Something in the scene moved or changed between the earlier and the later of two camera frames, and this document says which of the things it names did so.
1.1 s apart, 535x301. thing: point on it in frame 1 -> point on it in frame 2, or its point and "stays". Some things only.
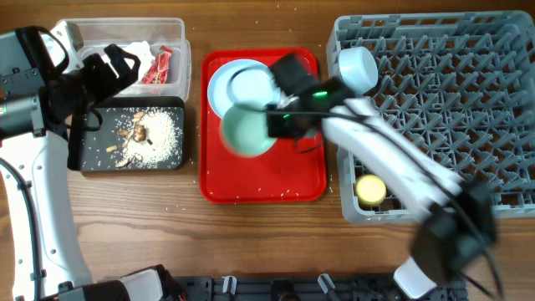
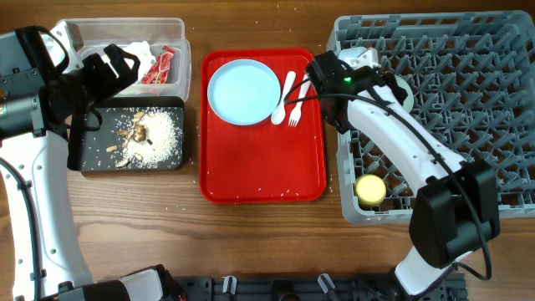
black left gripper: (95, 65) stays
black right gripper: (277, 124) -> (387, 79)
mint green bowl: (244, 130) -> (408, 104)
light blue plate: (242, 80) stays
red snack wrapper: (157, 73) stays
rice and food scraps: (154, 139) stays
